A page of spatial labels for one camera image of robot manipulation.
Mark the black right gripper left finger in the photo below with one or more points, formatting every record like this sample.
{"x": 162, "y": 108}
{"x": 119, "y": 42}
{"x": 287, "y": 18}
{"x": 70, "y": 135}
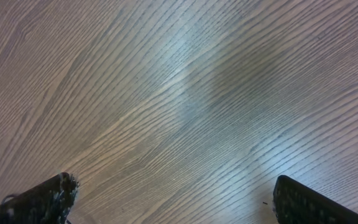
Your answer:
{"x": 47, "y": 203}

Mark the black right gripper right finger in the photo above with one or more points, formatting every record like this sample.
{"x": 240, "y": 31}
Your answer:
{"x": 295, "y": 203}

